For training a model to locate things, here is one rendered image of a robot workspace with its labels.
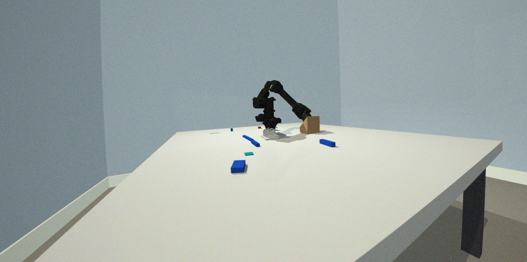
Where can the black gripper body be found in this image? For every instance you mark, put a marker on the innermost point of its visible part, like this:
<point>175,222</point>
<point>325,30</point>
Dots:
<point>271,118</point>

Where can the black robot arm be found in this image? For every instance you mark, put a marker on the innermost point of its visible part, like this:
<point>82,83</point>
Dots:
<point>262,101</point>

